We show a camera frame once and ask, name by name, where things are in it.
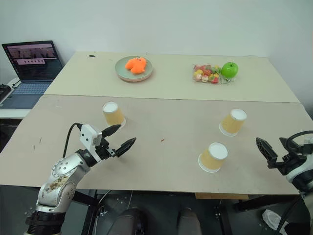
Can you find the orange plush toy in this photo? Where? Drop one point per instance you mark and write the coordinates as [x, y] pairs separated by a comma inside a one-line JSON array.
[[135, 64]]

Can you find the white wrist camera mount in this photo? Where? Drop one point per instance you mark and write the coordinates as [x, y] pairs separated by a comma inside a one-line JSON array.
[[291, 177], [87, 137]]

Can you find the open laptop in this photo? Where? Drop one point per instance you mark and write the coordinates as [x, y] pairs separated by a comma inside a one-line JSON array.
[[33, 63]]

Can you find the green and pink plate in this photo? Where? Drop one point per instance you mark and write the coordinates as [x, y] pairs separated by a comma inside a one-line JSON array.
[[122, 72]]

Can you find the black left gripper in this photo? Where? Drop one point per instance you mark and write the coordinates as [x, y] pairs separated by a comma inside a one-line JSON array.
[[105, 153]]

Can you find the tan paper cup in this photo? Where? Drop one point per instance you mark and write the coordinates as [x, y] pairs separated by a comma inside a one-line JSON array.
[[113, 116], [212, 157], [232, 123]]

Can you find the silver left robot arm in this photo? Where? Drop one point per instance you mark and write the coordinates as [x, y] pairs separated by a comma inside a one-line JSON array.
[[60, 182]]

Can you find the black device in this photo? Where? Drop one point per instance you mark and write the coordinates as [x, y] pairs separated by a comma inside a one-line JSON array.
[[4, 91]]

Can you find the clear box of candies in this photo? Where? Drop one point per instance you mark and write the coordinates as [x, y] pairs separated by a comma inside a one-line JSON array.
[[204, 73]]

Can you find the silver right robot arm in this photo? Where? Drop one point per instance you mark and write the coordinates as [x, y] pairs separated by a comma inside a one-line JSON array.
[[304, 184]]

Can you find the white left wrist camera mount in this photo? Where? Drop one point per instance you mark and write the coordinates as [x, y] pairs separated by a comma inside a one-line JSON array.
[[87, 137]]

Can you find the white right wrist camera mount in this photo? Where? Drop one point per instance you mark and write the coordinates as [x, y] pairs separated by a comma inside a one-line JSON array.
[[291, 177]]

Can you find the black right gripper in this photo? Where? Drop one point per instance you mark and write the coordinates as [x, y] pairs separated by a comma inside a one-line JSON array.
[[284, 164]]

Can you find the green apple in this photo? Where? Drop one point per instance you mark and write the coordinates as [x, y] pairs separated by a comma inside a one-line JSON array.
[[230, 69]]

